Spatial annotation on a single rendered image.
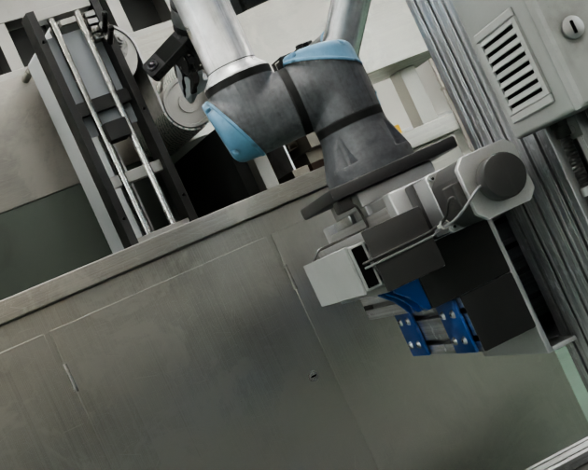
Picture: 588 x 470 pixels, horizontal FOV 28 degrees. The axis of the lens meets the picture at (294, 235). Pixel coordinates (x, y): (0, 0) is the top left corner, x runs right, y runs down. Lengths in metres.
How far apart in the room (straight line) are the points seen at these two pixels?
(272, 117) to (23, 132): 1.14
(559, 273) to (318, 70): 0.50
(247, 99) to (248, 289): 0.57
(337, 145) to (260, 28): 1.35
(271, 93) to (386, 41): 1.50
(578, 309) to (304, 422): 0.77
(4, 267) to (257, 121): 1.11
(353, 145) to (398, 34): 1.54
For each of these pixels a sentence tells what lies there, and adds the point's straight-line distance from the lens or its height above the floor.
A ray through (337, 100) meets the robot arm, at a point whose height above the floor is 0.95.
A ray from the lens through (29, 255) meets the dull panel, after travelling 2.84.
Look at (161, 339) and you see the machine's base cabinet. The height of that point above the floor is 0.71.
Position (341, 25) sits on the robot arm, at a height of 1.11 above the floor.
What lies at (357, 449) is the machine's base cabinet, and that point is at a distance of 2.39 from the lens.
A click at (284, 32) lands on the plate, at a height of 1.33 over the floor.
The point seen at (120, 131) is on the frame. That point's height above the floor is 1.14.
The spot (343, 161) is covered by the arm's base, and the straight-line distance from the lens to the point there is 1.88.
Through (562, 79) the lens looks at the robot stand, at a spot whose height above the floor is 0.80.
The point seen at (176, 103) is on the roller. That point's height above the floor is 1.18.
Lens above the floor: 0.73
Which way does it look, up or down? 2 degrees up
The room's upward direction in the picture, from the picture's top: 25 degrees counter-clockwise
